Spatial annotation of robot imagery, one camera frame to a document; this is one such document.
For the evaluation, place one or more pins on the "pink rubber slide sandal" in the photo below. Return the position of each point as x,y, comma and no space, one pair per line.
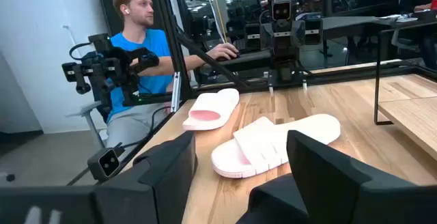
273,145
211,109

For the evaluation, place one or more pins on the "white papers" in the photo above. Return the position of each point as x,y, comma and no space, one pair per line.
406,20

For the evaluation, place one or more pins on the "black aluminium rig frame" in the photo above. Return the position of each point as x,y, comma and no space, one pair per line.
170,29

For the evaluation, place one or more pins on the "black computer mouse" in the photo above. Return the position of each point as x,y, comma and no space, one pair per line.
229,58

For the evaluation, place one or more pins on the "black stereo camera box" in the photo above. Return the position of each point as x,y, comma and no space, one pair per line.
104,162

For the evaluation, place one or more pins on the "wooden shelf with black frame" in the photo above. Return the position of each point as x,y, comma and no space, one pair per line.
416,121

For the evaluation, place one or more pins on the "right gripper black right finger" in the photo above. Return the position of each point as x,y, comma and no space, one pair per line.
341,200

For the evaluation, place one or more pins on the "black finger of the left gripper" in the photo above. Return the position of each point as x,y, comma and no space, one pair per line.
313,31
252,37

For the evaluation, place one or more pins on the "dark grey desk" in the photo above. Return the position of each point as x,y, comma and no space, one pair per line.
252,58

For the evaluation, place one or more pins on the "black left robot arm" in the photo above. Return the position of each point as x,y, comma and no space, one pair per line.
286,72

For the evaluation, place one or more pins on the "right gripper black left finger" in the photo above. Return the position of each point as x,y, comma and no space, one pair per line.
153,190

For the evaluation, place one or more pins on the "black office desk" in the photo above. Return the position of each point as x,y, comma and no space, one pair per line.
348,22

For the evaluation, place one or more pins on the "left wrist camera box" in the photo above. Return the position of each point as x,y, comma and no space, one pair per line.
282,10

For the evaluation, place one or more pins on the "small red object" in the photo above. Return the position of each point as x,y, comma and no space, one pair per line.
434,4

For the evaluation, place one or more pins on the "grey office chair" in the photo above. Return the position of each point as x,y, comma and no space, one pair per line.
404,41

